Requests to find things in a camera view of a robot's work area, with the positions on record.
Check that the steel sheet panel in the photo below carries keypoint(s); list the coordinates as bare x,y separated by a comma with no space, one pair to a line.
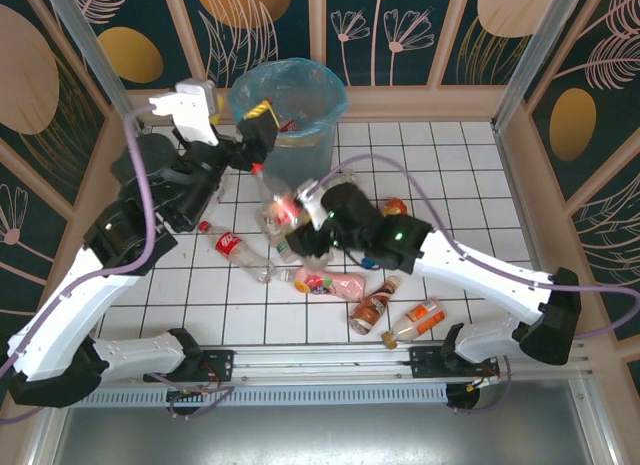
320,435

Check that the brown label drink bottle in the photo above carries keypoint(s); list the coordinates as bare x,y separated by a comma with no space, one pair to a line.
372,307

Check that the red label cola bottle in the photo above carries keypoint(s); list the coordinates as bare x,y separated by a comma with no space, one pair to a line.
227,245

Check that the translucent grey waste bin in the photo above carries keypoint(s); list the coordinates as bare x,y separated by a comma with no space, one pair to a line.
305,160

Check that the pink peach tea bottle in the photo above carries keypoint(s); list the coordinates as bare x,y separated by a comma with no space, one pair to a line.
330,285

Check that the blue plastic bin liner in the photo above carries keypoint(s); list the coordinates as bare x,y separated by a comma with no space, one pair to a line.
337,97

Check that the clear plastic bottle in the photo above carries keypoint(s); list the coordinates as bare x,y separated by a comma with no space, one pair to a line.
320,261

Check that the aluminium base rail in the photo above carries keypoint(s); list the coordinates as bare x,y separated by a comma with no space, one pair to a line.
325,362

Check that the orange juice bottle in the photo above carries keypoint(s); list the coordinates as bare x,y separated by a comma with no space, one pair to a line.
395,206

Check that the red white label bottle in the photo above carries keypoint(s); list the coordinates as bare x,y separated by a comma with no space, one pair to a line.
288,126

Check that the left black mount plate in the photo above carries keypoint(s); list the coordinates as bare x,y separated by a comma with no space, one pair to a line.
220,362

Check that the clear bottle red cap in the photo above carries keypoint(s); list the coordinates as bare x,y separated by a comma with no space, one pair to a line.
280,212

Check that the aluminium frame post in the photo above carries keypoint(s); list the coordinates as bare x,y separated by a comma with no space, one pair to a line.
91,50
539,50

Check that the orange white label bottle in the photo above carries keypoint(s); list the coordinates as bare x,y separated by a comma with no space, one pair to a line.
420,319

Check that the black mount plate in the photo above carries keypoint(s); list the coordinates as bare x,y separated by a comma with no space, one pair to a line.
220,362
425,362

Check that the right black mount plate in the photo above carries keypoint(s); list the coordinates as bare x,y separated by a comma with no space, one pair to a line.
425,362

